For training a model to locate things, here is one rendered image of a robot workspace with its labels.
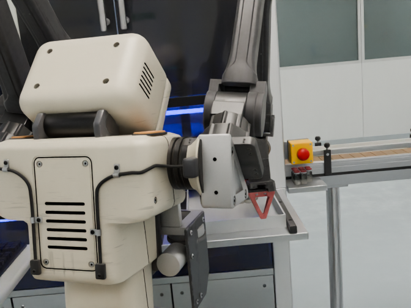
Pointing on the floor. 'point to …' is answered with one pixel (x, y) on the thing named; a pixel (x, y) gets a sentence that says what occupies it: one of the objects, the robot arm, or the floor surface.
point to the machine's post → (278, 173)
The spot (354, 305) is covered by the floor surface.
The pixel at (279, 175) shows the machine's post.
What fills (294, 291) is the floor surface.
